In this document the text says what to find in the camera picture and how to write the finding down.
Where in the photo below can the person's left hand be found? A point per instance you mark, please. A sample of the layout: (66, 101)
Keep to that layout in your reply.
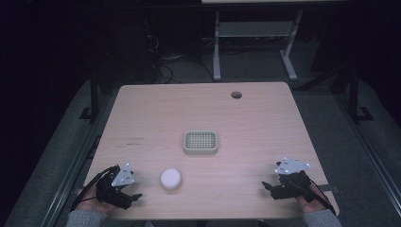
(91, 201)

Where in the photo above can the round white soap bar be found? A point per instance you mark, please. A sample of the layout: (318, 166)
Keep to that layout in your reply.
(171, 178)

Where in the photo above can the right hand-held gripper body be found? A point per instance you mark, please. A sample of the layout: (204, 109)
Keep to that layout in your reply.
(291, 181)

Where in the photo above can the black metal stand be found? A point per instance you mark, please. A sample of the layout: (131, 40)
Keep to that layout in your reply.
(355, 94)
(94, 94)

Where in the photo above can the person's right hand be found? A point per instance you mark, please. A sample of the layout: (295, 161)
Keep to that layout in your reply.
(310, 203)

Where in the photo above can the pale green soap dish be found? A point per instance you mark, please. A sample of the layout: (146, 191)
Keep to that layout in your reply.
(200, 142)

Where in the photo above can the grey metal table frame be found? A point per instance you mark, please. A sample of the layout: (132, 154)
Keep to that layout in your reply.
(255, 29)

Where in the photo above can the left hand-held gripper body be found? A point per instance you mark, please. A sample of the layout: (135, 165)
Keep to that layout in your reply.
(108, 189)

